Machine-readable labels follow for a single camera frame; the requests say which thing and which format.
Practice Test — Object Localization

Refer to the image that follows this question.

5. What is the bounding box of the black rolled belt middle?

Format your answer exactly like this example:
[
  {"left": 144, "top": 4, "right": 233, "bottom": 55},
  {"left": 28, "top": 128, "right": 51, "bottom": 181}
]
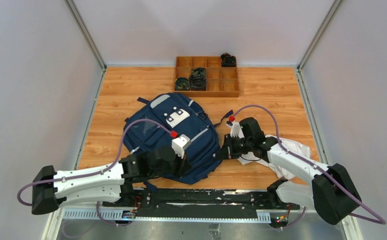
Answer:
[{"left": 188, "top": 67, "right": 207, "bottom": 91}]

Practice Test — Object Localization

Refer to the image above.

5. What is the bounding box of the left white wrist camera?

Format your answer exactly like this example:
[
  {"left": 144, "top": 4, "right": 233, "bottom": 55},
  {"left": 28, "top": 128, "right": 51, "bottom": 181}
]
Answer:
[{"left": 171, "top": 134, "right": 192, "bottom": 159}]

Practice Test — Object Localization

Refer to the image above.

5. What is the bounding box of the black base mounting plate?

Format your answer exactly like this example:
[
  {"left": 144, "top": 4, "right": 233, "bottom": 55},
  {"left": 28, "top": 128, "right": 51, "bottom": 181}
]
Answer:
[{"left": 101, "top": 188, "right": 300, "bottom": 219}]

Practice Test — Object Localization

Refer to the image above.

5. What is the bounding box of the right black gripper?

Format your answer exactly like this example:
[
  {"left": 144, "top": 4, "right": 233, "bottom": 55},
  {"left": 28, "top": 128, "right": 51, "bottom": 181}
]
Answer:
[{"left": 217, "top": 133, "right": 254, "bottom": 160}]

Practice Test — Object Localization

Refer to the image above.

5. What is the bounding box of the navy blue backpack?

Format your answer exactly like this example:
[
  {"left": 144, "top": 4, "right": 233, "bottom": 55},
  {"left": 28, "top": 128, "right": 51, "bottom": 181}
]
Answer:
[{"left": 123, "top": 92, "right": 222, "bottom": 185}]

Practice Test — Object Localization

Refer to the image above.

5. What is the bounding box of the wooden compartment tray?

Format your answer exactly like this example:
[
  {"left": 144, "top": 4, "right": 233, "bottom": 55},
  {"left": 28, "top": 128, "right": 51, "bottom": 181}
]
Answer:
[{"left": 172, "top": 55, "right": 240, "bottom": 98}]

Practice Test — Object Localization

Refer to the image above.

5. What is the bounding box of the white cloth garment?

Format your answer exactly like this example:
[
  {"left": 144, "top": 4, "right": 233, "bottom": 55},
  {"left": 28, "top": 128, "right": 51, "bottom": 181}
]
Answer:
[{"left": 238, "top": 138, "right": 315, "bottom": 185}]

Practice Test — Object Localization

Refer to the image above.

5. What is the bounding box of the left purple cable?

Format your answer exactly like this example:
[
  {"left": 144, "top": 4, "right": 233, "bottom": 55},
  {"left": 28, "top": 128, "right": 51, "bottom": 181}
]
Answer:
[{"left": 16, "top": 118, "right": 179, "bottom": 228}]

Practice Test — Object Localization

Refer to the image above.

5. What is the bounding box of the black rolled belt left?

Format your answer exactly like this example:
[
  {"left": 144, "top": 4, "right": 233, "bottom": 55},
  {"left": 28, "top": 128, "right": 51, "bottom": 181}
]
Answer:
[{"left": 174, "top": 77, "right": 191, "bottom": 91}]

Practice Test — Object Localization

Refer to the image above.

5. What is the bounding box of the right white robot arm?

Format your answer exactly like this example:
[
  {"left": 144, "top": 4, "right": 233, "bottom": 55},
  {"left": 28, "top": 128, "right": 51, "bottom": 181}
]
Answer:
[{"left": 218, "top": 116, "right": 361, "bottom": 225}]

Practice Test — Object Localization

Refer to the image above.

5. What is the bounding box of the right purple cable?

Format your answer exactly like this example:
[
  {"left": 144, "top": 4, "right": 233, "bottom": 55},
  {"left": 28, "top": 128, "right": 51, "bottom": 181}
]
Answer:
[{"left": 228, "top": 104, "right": 387, "bottom": 230}]

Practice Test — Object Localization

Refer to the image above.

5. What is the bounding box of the purple cable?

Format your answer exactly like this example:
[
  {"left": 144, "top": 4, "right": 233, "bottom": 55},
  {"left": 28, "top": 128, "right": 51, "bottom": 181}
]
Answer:
[
  {"left": 16, "top": 118, "right": 179, "bottom": 228},
  {"left": 228, "top": 104, "right": 387, "bottom": 230}
]

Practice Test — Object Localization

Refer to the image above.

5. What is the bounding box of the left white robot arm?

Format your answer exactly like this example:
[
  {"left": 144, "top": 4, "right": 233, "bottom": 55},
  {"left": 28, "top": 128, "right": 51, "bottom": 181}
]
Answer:
[{"left": 31, "top": 146, "right": 192, "bottom": 215}]

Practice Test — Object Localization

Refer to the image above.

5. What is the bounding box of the aluminium frame rail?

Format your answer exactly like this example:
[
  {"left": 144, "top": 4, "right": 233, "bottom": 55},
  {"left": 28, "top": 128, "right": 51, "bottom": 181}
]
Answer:
[{"left": 41, "top": 185, "right": 363, "bottom": 240}]

